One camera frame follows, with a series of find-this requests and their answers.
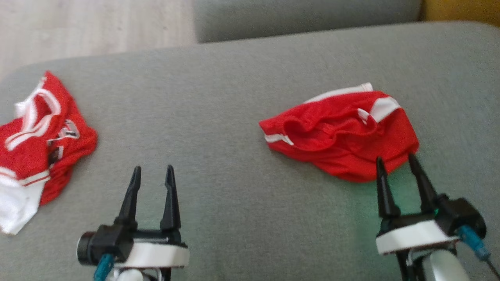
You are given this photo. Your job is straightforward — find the grey fabric sofa seat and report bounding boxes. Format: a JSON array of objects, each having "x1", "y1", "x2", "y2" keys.
[{"x1": 0, "y1": 20, "x2": 500, "y2": 281}]

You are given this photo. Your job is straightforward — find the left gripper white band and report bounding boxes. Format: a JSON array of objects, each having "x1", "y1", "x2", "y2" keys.
[{"x1": 115, "y1": 164, "x2": 190, "y2": 270}]

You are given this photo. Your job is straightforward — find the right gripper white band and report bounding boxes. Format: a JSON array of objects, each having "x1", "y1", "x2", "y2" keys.
[{"x1": 375, "y1": 153, "x2": 460, "y2": 256}]

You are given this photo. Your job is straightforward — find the red white sports jersey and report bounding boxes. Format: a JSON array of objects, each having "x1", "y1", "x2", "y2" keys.
[{"x1": 0, "y1": 70, "x2": 98, "y2": 235}]

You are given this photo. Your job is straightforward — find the red shorts white stripes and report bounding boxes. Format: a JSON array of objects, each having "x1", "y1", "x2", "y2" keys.
[{"x1": 259, "y1": 82, "x2": 421, "y2": 183}]

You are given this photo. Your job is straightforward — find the yellow furniture panel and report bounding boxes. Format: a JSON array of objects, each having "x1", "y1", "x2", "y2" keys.
[{"x1": 420, "y1": 0, "x2": 500, "y2": 28}]

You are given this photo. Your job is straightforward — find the grey sofa back cushion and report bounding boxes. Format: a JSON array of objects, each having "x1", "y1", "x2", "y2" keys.
[{"x1": 193, "y1": 0, "x2": 423, "y2": 44}]

